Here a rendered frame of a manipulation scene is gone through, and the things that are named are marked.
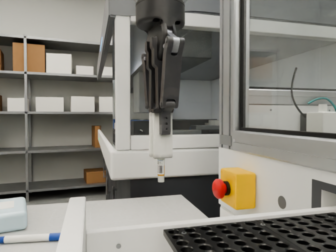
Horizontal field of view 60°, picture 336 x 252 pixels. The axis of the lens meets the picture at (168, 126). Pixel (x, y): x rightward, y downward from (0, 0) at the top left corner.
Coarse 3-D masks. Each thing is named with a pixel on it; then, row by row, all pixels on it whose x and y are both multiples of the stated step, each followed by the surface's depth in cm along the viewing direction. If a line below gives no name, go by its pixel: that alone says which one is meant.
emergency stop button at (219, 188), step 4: (216, 180) 59; (220, 180) 58; (212, 184) 60; (216, 184) 58; (220, 184) 57; (224, 184) 59; (212, 188) 60; (216, 188) 58; (220, 188) 57; (224, 188) 57; (216, 192) 58; (220, 192) 57; (224, 192) 57; (216, 196) 58; (220, 196) 57
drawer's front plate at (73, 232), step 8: (72, 200) 32; (80, 200) 32; (72, 208) 29; (80, 208) 29; (72, 216) 27; (80, 216) 27; (64, 224) 25; (72, 224) 25; (80, 224) 25; (64, 232) 23; (72, 232) 23; (80, 232) 23; (64, 240) 22; (72, 240) 22; (80, 240) 22; (56, 248) 21; (64, 248) 20; (72, 248) 20; (80, 248) 21
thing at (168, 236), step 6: (174, 228) 31; (168, 234) 30; (174, 234) 30; (180, 234) 30; (168, 240) 29; (174, 240) 28; (180, 240) 28; (186, 240) 28; (174, 246) 27; (180, 246) 27; (186, 246) 27; (192, 246) 27
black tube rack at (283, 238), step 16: (224, 224) 32; (240, 224) 33; (256, 224) 32; (272, 224) 33; (288, 224) 33; (304, 224) 34; (320, 224) 33; (192, 240) 28; (208, 240) 28; (224, 240) 28; (240, 240) 28; (256, 240) 29; (272, 240) 29; (288, 240) 28; (304, 240) 28; (320, 240) 29
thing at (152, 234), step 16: (320, 208) 40; (144, 224) 34; (160, 224) 34; (176, 224) 34; (192, 224) 35; (208, 224) 35; (96, 240) 32; (112, 240) 32; (128, 240) 33; (144, 240) 33; (160, 240) 34
